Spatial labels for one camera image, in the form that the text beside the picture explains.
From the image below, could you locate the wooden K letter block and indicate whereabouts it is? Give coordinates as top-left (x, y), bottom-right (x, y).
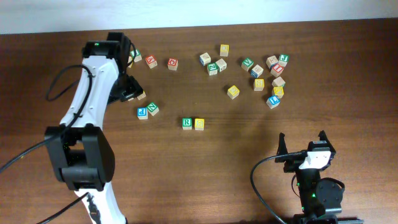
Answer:
top-left (266, 55), bottom-right (279, 69)

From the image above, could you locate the yellow E letter block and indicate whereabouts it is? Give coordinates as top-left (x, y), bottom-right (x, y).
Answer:
top-left (272, 86), bottom-right (284, 99)

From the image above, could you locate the green N letter block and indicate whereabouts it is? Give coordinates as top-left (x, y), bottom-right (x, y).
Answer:
top-left (146, 102), bottom-right (159, 116)

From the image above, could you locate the red I letter block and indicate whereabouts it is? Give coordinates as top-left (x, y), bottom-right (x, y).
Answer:
top-left (271, 63), bottom-right (284, 78)

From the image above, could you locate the plain wooden block right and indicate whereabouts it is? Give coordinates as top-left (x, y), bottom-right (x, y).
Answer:
top-left (272, 77), bottom-right (285, 87)

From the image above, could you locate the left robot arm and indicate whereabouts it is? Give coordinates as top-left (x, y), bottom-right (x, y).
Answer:
top-left (45, 32), bottom-right (143, 223)

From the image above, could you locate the green R letter block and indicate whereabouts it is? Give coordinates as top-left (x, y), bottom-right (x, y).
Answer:
top-left (182, 118), bottom-right (193, 130)

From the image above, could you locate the wooden block beside Z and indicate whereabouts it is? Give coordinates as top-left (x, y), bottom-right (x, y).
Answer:
top-left (216, 58), bottom-right (227, 72)

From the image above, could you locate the green L letter block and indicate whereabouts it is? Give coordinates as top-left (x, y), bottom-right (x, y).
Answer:
top-left (131, 49), bottom-right (142, 62)

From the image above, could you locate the yellow block centre right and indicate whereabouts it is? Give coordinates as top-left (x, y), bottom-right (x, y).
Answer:
top-left (227, 85), bottom-right (240, 100)

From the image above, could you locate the blue L letter block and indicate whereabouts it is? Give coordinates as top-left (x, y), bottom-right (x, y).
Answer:
top-left (266, 96), bottom-right (280, 109)

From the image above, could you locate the yellow S letter block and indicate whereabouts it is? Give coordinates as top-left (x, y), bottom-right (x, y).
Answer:
top-left (194, 118), bottom-right (205, 131)
top-left (254, 78), bottom-right (265, 91)

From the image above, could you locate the red Q letter block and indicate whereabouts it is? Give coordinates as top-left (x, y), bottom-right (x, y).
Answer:
top-left (167, 58), bottom-right (178, 71)

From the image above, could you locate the blue-sided Q wooden block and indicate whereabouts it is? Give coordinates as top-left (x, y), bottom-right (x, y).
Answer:
top-left (200, 52), bottom-right (211, 66)

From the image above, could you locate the green Z letter block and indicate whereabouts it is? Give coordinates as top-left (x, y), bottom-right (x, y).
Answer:
top-left (207, 63), bottom-right (218, 76)

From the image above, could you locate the red A letter block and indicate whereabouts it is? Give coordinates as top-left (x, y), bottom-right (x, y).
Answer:
top-left (145, 55), bottom-right (157, 69)

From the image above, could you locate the green V letter block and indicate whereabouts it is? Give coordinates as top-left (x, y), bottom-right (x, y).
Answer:
top-left (241, 57), bottom-right (254, 72)

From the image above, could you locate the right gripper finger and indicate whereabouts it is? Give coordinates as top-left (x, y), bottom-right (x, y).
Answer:
top-left (277, 133), bottom-right (288, 156)
top-left (318, 130), bottom-right (330, 144)

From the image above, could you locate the yellow block top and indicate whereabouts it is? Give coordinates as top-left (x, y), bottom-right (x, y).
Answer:
top-left (220, 44), bottom-right (229, 57)

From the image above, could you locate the green J letter block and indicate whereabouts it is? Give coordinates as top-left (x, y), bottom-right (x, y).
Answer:
top-left (279, 54), bottom-right (289, 67)

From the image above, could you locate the plain wooden block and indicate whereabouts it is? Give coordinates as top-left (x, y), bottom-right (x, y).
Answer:
top-left (127, 56), bottom-right (134, 68)
top-left (272, 77), bottom-right (285, 87)

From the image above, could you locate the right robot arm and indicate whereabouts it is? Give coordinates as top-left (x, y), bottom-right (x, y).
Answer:
top-left (275, 131), bottom-right (364, 223)

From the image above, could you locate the blue P letter block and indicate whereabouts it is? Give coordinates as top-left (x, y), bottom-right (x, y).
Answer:
top-left (137, 107), bottom-right (148, 120)

